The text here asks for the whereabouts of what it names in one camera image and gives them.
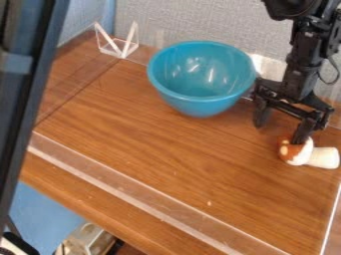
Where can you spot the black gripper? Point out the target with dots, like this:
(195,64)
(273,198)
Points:
(310,107)

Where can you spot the clear acrylic front barrier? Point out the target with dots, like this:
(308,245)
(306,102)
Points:
(191,221)

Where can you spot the dark robot arm link foreground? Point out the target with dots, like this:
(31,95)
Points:
(31,24)

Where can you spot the clear acrylic barrier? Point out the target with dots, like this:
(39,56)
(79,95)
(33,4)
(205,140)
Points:
(191,221)
(270,69)

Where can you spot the clear acrylic corner bracket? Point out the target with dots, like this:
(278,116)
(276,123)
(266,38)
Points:
(116,47)

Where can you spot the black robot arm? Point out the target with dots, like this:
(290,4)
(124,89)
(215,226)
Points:
(316,39)

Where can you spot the blue bowl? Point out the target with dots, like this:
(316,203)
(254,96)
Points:
(201,76)

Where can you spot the grey metal box under table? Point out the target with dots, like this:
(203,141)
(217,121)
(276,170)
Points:
(87,240)

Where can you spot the clear acrylic back barrier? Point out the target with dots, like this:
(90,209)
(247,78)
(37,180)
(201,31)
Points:
(270,69)

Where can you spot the brown white plush mushroom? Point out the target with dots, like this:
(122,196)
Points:
(306,154)

